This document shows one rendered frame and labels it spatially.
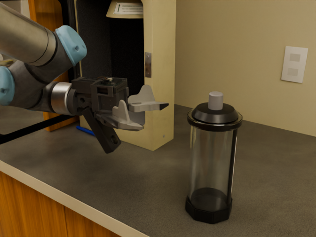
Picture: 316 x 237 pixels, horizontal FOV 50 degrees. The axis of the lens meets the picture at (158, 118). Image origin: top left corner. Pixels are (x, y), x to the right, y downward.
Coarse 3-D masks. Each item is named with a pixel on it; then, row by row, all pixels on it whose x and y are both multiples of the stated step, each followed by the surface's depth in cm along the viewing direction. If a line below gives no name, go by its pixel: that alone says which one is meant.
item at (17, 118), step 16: (16, 0) 89; (32, 0) 93; (48, 0) 97; (32, 16) 94; (48, 16) 98; (0, 64) 89; (64, 80) 108; (0, 112) 92; (16, 112) 96; (32, 112) 101; (48, 112) 105; (0, 128) 93; (16, 128) 97
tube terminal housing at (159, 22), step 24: (144, 0) 87; (168, 0) 92; (144, 24) 90; (168, 24) 94; (144, 48) 92; (168, 48) 96; (144, 72) 94; (168, 72) 99; (168, 96) 102; (168, 120) 105; (144, 144) 103
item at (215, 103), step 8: (216, 96) 64; (200, 104) 68; (208, 104) 66; (216, 104) 65; (224, 104) 68; (192, 112) 67; (200, 112) 65; (208, 112) 64; (216, 112) 64; (224, 112) 64; (232, 112) 64; (208, 120) 63; (216, 120) 63; (224, 120) 63; (232, 120) 64
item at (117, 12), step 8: (112, 0) 99; (120, 0) 96; (128, 0) 95; (136, 0) 95; (112, 8) 98; (120, 8) 96; (128, 8) 95; (136, 8) 95; (112, 16) 97; (120, 16) 95; (128, 16) 95; (136, 16) 95
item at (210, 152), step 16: (192, 128) 67; (192, 144) 68; (208, 144) 65; (224, 144) 65; (192, 160) 69; (208, 160) 66; (224, 160) 66; (192, 176) 70; (208, 176) 67; (224, 176) 68; (192, 192) 71; (208, 192) 68; (224, 192) 69; (208, 208) 70; (224, 208) 71
